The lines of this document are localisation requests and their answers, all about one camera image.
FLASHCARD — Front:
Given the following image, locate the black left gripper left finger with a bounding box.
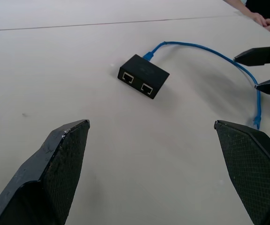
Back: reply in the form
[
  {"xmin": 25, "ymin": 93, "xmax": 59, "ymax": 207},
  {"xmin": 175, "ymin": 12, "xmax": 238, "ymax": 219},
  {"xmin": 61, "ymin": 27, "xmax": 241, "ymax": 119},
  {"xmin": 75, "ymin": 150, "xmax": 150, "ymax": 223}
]
[{"xmin": 0, "ymin": 119, "xmax": 91, "ymax": 225}]

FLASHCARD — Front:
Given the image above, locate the blue Ethernet cable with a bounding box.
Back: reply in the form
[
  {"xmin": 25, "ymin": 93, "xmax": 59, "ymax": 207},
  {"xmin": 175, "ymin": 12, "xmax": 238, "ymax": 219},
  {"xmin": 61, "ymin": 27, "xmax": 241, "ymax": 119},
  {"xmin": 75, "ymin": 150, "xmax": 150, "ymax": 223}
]
[{"xmin": 142, "ymin": 41, "xmax": 262, "ymax": 130}]

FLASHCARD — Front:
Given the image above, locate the black ethernet splitter box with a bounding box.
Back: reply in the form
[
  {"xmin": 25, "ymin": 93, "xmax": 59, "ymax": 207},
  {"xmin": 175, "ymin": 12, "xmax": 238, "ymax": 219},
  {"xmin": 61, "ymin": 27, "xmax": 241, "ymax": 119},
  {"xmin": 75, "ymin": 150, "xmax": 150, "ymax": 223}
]
[{"xmin": 117, "ymin": 54, "xmax": 170, "ymax": 100}]

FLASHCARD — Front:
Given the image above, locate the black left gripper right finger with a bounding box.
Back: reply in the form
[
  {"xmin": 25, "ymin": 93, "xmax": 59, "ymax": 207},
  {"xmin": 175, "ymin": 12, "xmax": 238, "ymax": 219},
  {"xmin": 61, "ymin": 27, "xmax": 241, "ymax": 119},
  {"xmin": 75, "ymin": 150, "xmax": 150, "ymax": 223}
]
[{"xmin": 214, "ymin": 120, "xmax": 270, "ymax": 225}]

